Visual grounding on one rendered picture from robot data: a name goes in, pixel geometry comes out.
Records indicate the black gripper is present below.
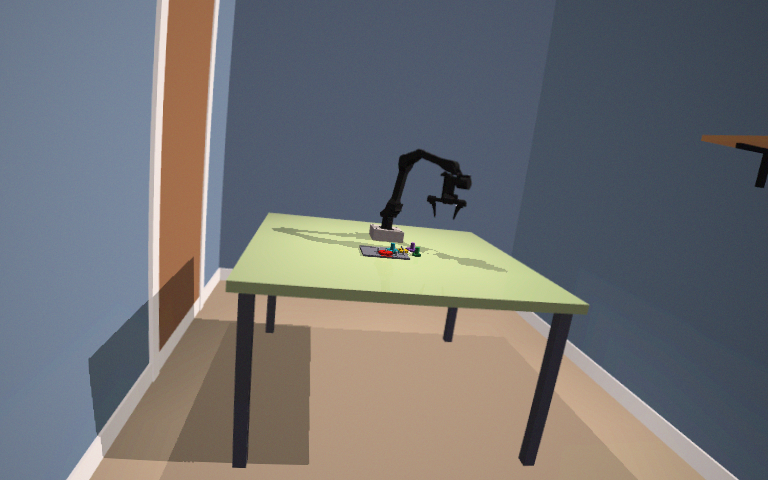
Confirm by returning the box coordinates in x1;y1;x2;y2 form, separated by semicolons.
427;186;467;220

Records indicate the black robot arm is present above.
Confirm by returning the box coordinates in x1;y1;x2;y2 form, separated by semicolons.
379;148;471;230

